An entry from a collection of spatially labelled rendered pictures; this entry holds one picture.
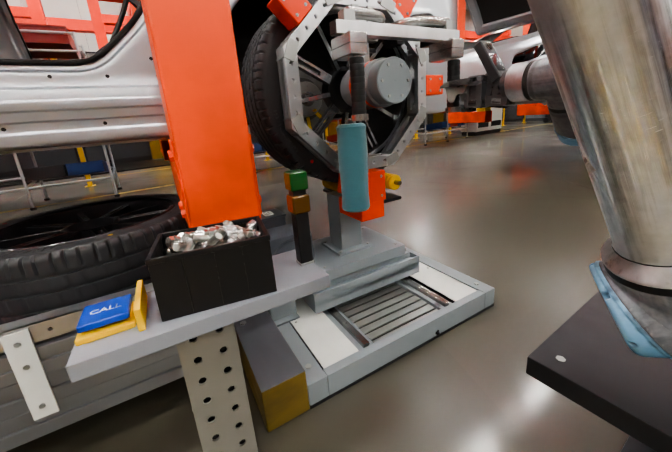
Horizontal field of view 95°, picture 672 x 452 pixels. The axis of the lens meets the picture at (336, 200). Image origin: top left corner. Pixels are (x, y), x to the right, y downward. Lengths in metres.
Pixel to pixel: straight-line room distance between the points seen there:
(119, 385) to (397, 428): 0.69
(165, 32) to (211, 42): 0.08
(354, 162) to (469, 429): 0.74
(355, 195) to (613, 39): 0.66
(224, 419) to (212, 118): 0.62
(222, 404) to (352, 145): 0.67
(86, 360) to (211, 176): 0.39
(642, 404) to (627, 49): 0.52
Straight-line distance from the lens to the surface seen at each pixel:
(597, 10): 0.45
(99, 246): 0.99
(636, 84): 0.47
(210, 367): 0.70
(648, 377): 0.80
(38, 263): 1.01
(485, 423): 1.02
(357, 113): 0.78
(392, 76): 0.95
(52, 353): 0.98
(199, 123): 0.74
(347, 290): 1.20
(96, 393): 1.03
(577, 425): 1.09
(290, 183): 0.64
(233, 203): 0.77
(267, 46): 1.03
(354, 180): 0.90
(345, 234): 1.26
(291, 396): 0.95
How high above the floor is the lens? 0.76
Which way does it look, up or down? 15 degrees down
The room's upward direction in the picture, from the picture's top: 5 degrees counter-clockwise
